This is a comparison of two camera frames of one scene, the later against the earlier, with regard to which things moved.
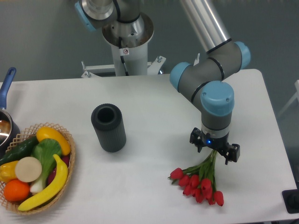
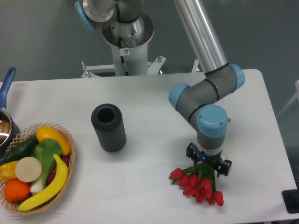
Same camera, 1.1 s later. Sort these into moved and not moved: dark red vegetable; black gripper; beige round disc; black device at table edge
Moved: black gripper
Not moved: beige round disc; black device at table edge; dark red vegetable
